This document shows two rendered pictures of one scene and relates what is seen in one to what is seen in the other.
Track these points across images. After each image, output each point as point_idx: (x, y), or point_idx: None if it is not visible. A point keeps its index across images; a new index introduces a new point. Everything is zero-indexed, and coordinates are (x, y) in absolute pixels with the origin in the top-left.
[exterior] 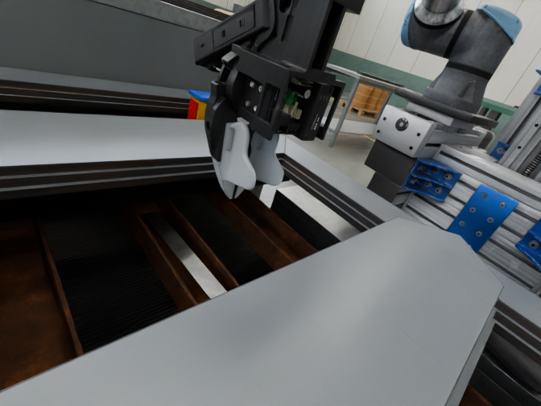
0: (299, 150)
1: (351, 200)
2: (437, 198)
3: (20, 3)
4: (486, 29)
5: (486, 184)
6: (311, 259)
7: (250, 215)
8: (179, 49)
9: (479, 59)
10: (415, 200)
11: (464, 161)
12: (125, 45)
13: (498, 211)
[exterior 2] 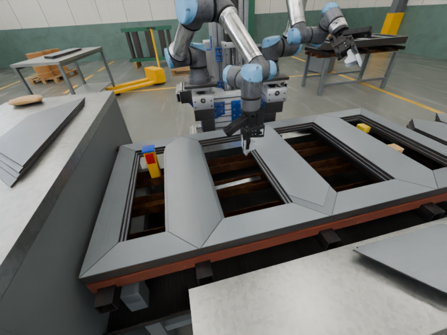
0: (195, 135)
1: (231, 135)
2: (223, 113)
3: (76, 185)
4: (198, 52)
5: (232, 100)
6: (258, 151)
7: None
8: (101, 141)
9: (202, 62)
10: (216, 119)
11: (222, 97)
12: (95, 161)
13: (240, 105)
